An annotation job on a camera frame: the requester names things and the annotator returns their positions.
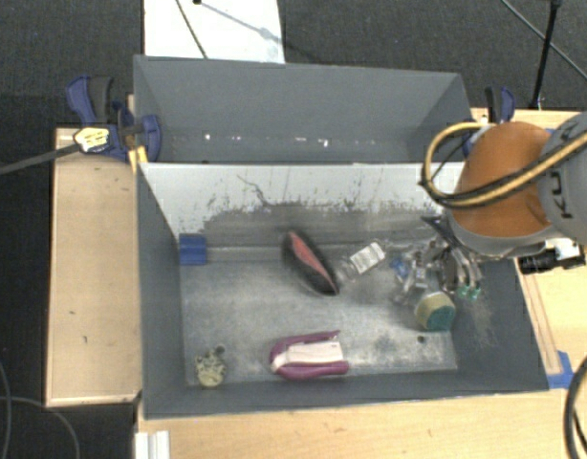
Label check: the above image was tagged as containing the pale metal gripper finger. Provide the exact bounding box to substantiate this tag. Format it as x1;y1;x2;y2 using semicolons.
412;268;437;301
391;274;417;306

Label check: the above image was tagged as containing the yellow and teal round sponge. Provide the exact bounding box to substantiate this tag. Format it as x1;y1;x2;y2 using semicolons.
413;290;458;333

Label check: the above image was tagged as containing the clear plastic bottle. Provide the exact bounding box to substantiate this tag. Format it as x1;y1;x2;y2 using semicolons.
335;239;388;287

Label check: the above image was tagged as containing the grey metal bin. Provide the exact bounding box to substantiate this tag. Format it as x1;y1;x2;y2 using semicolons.
130;54;552;421

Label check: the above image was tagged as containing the small yellow toy turtle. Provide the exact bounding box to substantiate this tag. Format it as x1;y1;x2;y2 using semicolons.
193;344;228;389

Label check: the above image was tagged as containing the blue block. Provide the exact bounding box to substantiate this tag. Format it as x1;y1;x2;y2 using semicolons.
178;232;209;267

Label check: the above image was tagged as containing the pale wood board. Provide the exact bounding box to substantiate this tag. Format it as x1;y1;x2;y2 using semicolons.
44;126;145;408

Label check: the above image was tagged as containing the black cylinder on white bracket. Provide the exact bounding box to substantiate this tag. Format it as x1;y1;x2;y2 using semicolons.
519;238;587;275

